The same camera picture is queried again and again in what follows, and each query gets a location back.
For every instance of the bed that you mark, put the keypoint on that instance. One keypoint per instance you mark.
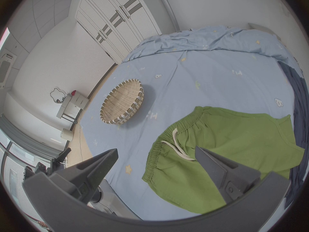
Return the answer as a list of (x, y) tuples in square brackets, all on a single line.
[(193, 81)]

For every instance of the green shorts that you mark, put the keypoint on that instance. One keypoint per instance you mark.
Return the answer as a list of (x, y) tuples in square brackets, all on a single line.
[(241, 139)]

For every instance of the round woven basket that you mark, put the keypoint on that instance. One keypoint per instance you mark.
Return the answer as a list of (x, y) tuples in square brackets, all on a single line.
[(120, 100)]

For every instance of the grey vertical wall duct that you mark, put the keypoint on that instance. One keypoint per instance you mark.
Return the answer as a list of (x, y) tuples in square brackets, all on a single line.
[(168, 6)]

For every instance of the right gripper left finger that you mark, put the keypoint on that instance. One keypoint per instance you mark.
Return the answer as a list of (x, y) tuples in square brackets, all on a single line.
[(96, 173)]

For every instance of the white framed mirror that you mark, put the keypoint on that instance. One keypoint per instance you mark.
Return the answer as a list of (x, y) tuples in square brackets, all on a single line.
[(57, 95)]

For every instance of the white round stool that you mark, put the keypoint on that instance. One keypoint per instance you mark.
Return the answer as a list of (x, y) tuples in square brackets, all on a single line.
[(67, 134)]

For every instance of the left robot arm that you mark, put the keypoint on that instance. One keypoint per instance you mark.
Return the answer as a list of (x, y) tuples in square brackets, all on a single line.
[(39, 168)]

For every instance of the grey curtain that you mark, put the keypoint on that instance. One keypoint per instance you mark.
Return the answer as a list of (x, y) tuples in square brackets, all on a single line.
[(24, 134)]

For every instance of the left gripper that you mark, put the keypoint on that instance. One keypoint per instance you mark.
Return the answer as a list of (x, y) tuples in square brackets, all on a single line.
[(57, 163)]

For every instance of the pale blue quilt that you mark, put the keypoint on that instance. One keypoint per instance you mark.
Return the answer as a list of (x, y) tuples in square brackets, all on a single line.
[(217, 40)]

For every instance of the white wardrobe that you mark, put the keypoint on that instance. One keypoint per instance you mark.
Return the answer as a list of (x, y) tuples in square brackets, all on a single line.
[(115, 16)]

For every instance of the white chest of drawers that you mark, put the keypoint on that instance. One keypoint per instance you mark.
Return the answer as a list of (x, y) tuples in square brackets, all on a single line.
[(79, 101)]

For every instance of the window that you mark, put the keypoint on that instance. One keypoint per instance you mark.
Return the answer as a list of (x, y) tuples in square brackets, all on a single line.
[(14, 177)]

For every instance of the small red item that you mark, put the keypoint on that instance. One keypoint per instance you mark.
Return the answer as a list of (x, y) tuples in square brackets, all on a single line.
[(73, 92)]

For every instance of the dark blue garment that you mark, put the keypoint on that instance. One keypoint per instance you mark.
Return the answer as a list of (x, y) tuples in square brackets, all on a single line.
[(300, 100)]

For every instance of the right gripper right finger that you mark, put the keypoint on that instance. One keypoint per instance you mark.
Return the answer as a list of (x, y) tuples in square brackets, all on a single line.
[(224, 175)]

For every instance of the grey small table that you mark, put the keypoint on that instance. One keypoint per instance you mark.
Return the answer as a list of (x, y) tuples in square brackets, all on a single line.
[(66, 110)]

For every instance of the ceiling air conditioner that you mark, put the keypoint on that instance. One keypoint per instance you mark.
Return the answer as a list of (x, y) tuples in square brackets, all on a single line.
[(4, 71)]

